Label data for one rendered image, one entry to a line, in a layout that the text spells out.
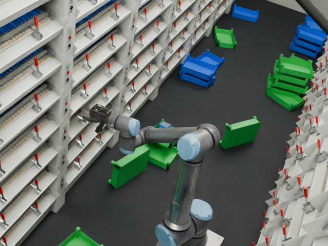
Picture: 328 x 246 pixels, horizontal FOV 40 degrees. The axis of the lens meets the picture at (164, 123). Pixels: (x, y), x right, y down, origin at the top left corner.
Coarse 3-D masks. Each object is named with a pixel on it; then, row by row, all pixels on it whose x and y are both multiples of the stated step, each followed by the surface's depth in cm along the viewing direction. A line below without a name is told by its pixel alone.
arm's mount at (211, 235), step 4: (208, 232) 276; (212, 232) 277; (208, 236) 274; (212, 236) 274; (216, 236) 275; (220, 236) 275; (208, 240) 271; (212, 240) 272; (216, 240) 272; (220, 240) 273; (208, 244) 269; (212, 244) 270; (216, 244) 270; (220, 244) 271
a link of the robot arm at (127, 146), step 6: (120, 138) 255; (126, 138) 252; (132, 138) 253; (138, 138) 259; (120, 144) 257; (126, 144) 254; (132, 144) 256; (138, 144) 259; (120, 150) 259; (126, 150) 256; (132, 150) 258
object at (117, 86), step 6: (114, 84) 295; (120, 84) 296; (114, 90) 296; (120, 90) 298; (108, 96) 290; (114, 96) 293; (102, 102) 284; (108, 102) 289; (78, 114) 269; (72, 120) 264; (72, 126) 261; (78, 126) 264; (84, 126) 268; (72, 132) 259; (78, 132) 261; (72, 138) 257
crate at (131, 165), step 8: (144, 144) 311; (136, 152) 304; (144, 152) 306; (120, 160) 296; (128, 160) 297; (136, 160) 303; (144, 160) 313; (120, 168) 291; (128, 168) 300; (136, 168) 310; (144, 168) 320; (112, 176) 299; (120, 176) 297; (128, 176) 307; (112, 184) 303; (120, 184) 304
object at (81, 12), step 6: (78, 0) 214; (84, 0) 216; (90, 0) 218; (96, 0) 218; (102, 0) 224; (108, 0) 232; (78, 6) 212; (84, 6) 214; (90, 6) 216; (96, 6) 220; (78, 12) 203; (84, 12) 212; (90, 12) 219; (78, 18) 208
